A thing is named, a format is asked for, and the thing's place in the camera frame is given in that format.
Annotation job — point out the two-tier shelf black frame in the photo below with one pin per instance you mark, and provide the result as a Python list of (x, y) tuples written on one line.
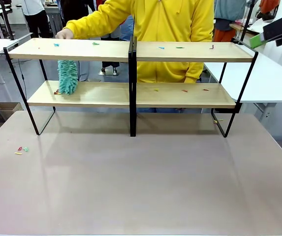
[(132, 73)]

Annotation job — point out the person's left forearm yellow sleeve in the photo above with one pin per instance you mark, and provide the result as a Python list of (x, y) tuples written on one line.
[(193, 71)]

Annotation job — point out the light wooden shelf board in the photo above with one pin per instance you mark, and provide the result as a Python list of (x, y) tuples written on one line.
[(101, 97), (175, 99), (69, 52), (195, 54)]

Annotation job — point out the large white table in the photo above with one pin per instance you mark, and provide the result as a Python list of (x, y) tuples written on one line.
[(266, 81)]

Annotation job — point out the person's right hand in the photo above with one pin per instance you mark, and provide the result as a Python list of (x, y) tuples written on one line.
[(64, 34)]

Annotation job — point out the black stand pole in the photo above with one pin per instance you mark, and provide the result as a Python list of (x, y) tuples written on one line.
[(6, 22), (246, 22)]

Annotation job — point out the cardboard box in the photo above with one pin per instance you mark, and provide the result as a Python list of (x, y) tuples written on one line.
[(9, 108)]

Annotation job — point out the person's right forearm yellow sleeve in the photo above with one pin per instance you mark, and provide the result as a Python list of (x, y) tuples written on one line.
[(94, 23)]

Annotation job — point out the person in yellow hoodie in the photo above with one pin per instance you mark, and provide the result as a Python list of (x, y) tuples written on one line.
[(167, 22)]

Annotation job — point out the person white shirt black trousers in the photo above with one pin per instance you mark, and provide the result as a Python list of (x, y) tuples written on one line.
[(36, 17)]

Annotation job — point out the grey cabinet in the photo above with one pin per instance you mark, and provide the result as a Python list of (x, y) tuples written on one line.
[(56, 20)]

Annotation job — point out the orange garment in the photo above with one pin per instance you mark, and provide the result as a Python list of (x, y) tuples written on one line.
[(223, 34)]

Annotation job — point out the person in dark clothes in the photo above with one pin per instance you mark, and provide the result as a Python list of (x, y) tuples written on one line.
[(76, 9)]

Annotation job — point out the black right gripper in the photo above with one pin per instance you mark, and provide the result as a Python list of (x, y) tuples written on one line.
[(281, 28)]

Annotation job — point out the teal chenille duster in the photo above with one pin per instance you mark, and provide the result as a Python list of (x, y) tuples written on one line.
[(68, 78)]

